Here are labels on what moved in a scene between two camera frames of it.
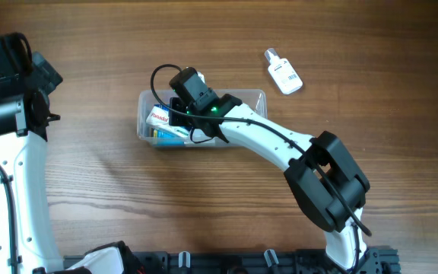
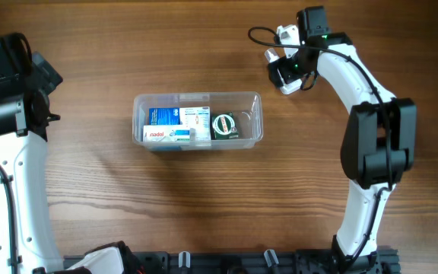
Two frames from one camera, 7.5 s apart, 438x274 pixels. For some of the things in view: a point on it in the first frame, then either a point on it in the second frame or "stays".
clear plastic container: (153, 113) stays
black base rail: (378, 260) stays
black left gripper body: (46, 78) stays
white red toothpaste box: (160, 117) to (166, 133)
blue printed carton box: (163, 138) to (163, 116)
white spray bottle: (284, 74) stays
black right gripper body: (178, 104) to (304, 68)
